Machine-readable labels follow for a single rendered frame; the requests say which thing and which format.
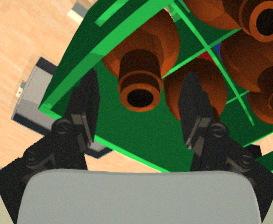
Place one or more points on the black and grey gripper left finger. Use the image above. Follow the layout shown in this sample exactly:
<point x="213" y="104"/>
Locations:
<point x="64" y="145"/>

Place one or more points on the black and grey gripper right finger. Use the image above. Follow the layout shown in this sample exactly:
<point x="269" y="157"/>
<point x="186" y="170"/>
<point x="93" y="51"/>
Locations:
<point x="209" y="140"/>

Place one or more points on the dark green crate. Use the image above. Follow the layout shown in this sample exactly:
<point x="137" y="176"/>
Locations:
<point x="153" y="138"/>

